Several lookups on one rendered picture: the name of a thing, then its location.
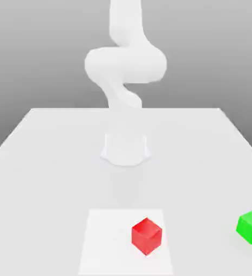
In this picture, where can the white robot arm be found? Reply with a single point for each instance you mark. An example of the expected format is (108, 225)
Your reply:
(125, 64)

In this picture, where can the small red cube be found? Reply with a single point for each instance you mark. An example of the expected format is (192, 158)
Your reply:
(146, 237)

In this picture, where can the small green cube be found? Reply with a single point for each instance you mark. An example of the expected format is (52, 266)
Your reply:
(249, 227)

